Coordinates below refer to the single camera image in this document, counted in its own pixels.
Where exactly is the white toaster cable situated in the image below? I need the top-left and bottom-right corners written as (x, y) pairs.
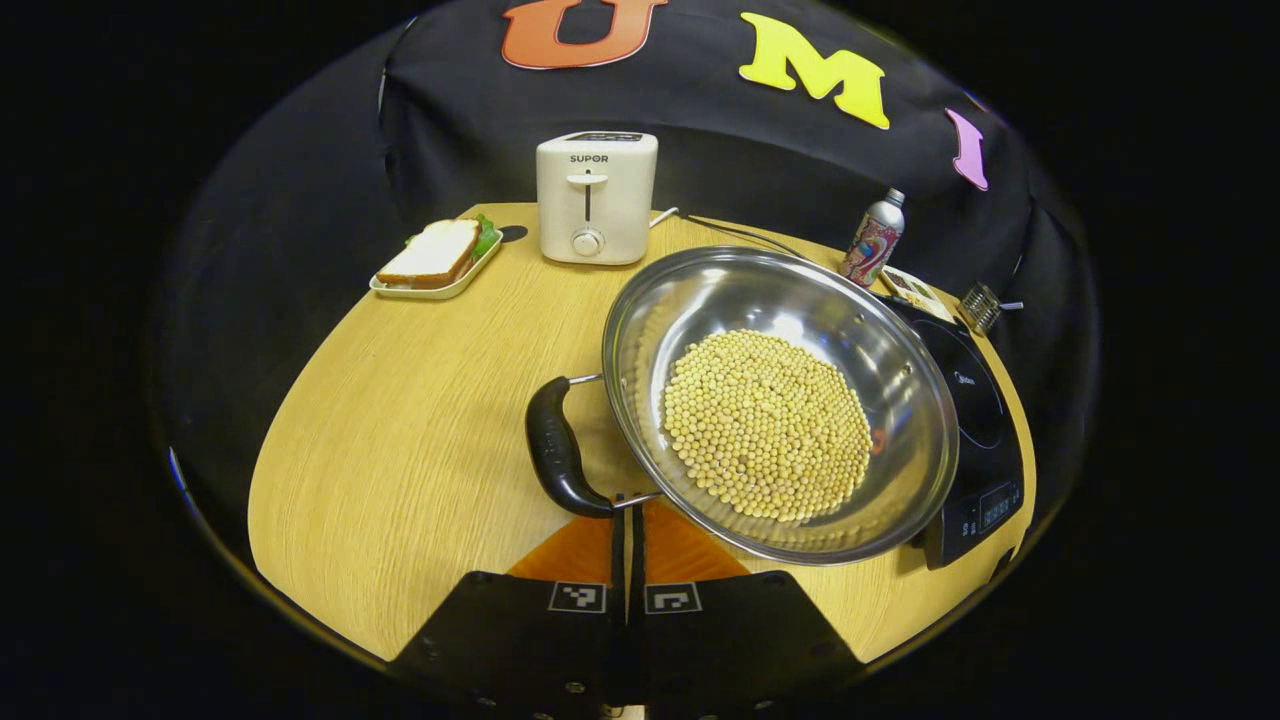
top-left (650, 207), bottom-right (806, 259)

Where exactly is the steel pot with black handle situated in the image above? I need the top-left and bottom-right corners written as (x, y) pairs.
top-left (525, 245), bottom-right (961, 568)

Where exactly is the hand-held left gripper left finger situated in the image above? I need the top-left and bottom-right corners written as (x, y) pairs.
top-left (388, 495), bottom-right (631, 720)

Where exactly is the pale green rectangular tray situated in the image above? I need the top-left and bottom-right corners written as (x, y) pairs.
top-left (369, 228), bottom-right (504, 301)

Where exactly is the pile of yellow soybeans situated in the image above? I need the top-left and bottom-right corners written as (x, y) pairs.
top-left (662, 328), bottom-right (873, 523)

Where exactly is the silver patterned spray bottle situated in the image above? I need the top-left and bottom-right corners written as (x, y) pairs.
top-left (840, 188), bottom-right (907, 289)

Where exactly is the black backdrop cloth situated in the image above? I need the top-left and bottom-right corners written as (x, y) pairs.
top-left (150, 0), bottom-right (1101, 561)

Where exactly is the small divided dish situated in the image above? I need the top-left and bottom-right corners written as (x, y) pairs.
top-left (880, 265), bottom-right (957, 323)

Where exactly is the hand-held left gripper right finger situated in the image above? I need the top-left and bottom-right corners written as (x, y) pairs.
top-left (630, 498), bottom-right (867, 720)

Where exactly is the black induction cooktop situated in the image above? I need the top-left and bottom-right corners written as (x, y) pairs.
top-left (880, 295), bottom-right (1027, 571)

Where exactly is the white toaster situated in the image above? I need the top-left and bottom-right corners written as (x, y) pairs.
top-left (535, 130), bottom-right (659, 266)

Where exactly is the sandwich with lettuce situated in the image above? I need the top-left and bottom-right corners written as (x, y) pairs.
top-left (376, 213), bottom-right (499, 291)

